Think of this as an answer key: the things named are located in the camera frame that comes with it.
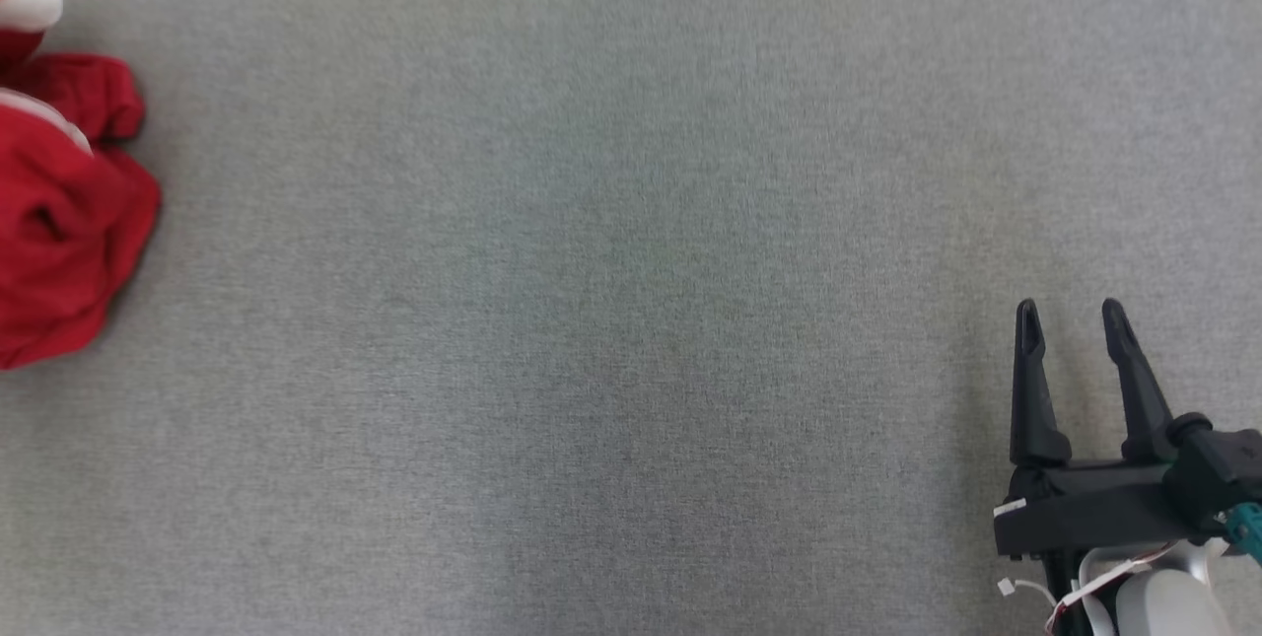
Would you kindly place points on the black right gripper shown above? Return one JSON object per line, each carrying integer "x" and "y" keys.
{"x": 1085, "y": 508}

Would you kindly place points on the red number 23 basketball jersey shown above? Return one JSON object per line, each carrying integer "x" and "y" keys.
{"x": 59, "y": 242}

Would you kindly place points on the grey fabric sofa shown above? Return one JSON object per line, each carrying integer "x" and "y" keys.
{"x": 592, "y": 271}

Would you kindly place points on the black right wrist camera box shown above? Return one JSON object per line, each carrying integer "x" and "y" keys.
{"x": 1223, "y": 468}

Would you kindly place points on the teal right camera connector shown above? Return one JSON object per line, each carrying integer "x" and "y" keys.
{"x": 1247, "y": 528}

